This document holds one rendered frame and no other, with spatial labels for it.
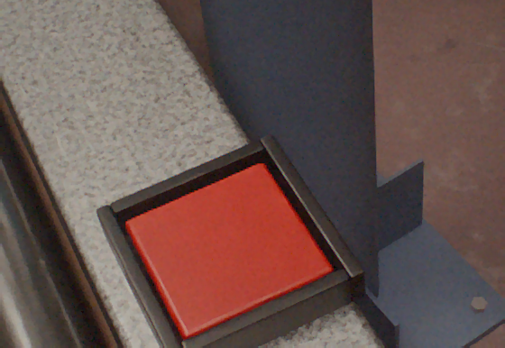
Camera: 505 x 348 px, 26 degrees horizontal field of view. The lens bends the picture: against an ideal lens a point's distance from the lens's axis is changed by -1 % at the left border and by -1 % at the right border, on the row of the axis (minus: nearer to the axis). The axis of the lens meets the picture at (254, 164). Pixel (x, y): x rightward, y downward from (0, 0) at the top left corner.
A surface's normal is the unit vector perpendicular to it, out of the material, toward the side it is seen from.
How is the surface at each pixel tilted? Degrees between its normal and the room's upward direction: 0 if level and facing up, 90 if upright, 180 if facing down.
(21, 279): 14
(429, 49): 0
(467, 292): 0
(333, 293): 90
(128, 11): 0
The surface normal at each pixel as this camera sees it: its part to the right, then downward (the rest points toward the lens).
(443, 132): -0.10, -0.64
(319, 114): 0.33, 0.70
